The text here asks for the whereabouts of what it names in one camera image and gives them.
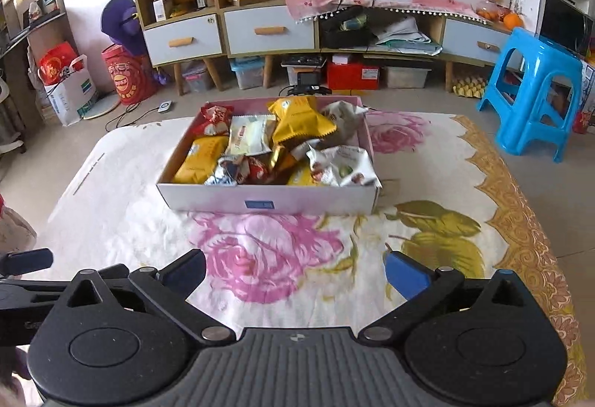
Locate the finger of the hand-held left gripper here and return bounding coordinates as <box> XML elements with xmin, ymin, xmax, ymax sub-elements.
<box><xmin>0</xmin><ymin>248</ymin><xmax>54</xmax><ymax>277</ymax></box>
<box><xmin>0</xmin><ymin>264</ymin><xmax>131</xmax><ymax>313</ymax></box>

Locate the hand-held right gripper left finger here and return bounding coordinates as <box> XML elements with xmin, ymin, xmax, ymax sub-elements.
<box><xmin>45</xmin><ymin>248</ymin><xmax>236</xmax><ymax>345</ymax></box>

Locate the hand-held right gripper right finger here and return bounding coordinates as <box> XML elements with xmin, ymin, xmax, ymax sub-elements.
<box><xmin>358</xmin><ymin>251</ymin><xmax>550</xmax><ymax>345</ymax></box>

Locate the pink cardboard box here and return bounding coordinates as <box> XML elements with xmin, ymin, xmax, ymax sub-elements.
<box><xmin>155</xmin><ymin>95</ymin><xmax>384</xmax><ymax>215</ymax></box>

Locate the white green-print snack bag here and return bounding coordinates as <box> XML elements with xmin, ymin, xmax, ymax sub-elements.
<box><xmin>307</xmin><ymin>144</ymin><xmax>383</xmax><ymax>187</ymax></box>

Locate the pile of snack packets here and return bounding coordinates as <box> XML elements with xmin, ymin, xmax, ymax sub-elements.
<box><xmin>172</xmin><ymin>95</ymin><xmax>384</xmax><ymax>187</ymax></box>

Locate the person's patterned clothing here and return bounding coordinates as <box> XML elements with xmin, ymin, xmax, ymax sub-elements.
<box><xmin>0</xmin><ymin>196</ymin><xmax>38</xmax><ymax>254</ymax></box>

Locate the floral printed blanket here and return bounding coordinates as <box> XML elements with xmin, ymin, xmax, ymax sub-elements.
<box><xmin>28</xmin><ymin>110</ymin><xmax>587</xmax><ymax>405</ymax></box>

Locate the white office chair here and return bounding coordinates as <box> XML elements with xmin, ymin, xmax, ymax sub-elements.
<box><xmin>0</xmin><ymin>77</ymin><xmax>26</xmax><ymax>154</ymax></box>

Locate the white paper bag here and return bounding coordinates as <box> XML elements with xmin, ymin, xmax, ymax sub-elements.
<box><xmin>44</xmin><ymin>55</ymin><xmax>99</xmax><ymax>126</ymax></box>

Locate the white round base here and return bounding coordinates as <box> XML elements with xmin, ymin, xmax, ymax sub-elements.
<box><xmin>84</xmin><ymin>91</ymin><xmax>122</xmax><ymax>120</ymax></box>

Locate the clear plastic storage box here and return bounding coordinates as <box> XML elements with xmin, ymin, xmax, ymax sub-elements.
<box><xmin>181</xmin><ymin>61</ymin><xmax>215</xmax><ymax>94</ymax></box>

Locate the red gift bag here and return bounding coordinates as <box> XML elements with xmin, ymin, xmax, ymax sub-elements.
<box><xmin>38</xmin><ymin>41</ymin><xmax>80</xmax><ymax>86</ymax></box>

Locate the yellow egg tray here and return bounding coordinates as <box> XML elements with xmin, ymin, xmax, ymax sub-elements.
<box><xmin>452</xmin><ymin>77</ymin><xmax>489</xmax><ymax>98</ymax></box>

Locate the translucent storage box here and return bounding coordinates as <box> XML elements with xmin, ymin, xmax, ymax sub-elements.
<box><xmin>385</xmin><ymin>65</ymin><xmax>428</xmax><ymax>89</ymax></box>

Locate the red printed gift bucket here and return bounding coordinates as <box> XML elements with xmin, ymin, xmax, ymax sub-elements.
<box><xmin>101</xmin><ymin>42</ymin><xmax>159</xmax><ymax>106</ymax></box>

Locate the blue-lid storage box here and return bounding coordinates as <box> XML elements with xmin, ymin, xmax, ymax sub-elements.
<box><xmin>230</xmin><ymin>56</ymin><xmax>266</xmax><ymax>90</ymax></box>

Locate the red cardboard box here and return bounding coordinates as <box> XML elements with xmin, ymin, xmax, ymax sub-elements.
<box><xmin>327</xmin><ymin>58</ymin><xmax>381</xmax><ymax>91</ymax></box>

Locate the wooden bookshelf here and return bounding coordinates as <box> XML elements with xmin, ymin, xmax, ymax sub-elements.
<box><xmin>0</xmin><ymin>0</ymin><xmax>70</xmax><ymax>110</ymax></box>

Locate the black white electronic device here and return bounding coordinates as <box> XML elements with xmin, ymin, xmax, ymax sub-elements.
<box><xmin>281</xmin><ymin>54</ymin><xmax>328</xmax><ymax>73</ymax></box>

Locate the folded cloth pile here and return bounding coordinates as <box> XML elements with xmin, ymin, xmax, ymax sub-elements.
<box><xmin>372</xmin><ymin>16</ymin><xmax>442</xmax><ymax>55</ymax></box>

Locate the low wooden tv stand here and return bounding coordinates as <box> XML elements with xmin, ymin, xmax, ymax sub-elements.
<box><xmin>318</xmin><ymin>0</ymin><xmax>524</xmax><ymax>94</ymax></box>

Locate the black bag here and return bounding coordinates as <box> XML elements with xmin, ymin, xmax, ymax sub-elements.
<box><xmin>321</xmin><ymin>7</ymin><xmax>377</xmax><ymax>49</ymax></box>

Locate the wooden drawer cabinet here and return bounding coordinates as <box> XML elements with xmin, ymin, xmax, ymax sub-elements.
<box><xmin>218</xmin><ymin>0</ymin><xmax>321</xmax><ymax>89</ymax></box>

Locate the blue plastic stool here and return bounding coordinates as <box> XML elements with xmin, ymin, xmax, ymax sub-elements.
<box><xmin>478</xmin><ymin>27</ymin><xmax>584</xmax><ymax>164</ymax></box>

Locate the purple sun hat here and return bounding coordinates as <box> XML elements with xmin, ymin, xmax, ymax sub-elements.
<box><xmin>101</xmin><ymin>0</ymin><xmax>146</xmax><ymax>57</ymax></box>

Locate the printed cardboard carton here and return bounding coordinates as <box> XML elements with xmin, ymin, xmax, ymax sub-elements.
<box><xmin>572</xmin><ymin>58</ymin><xmax>595</xmax><ymax>136</ymax></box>

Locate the glass jar of oranges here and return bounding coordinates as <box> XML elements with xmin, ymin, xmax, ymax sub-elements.
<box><xmin>475</xmin><ymin>0</ymin><xmax>505</xmax><ymax>21</ymax></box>

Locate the white microwave oven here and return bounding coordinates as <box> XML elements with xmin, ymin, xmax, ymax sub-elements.
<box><xmin>511</xmin><ymin>0</ymin><xmax>595</xmax><ymax>64</ymax></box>

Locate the black device with grey handle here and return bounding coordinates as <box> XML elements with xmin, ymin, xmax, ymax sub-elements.
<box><xmin>290</xmin><ymin>70</ymin><xmax>333</xmax><ymax>96</ymax></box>

